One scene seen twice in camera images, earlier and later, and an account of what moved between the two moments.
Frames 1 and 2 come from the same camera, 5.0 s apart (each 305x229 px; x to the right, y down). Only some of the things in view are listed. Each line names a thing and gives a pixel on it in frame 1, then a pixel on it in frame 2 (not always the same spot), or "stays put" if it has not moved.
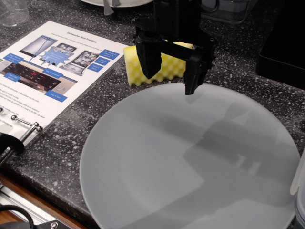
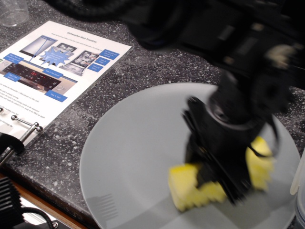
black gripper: [176, 24] -> [243, 104]
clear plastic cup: [13, 12] stays put
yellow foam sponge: [171, 67] -> [187, 192]
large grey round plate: [220, 158] stays put
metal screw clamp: [10, 144] stays put
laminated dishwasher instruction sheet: [46, 72] stays put
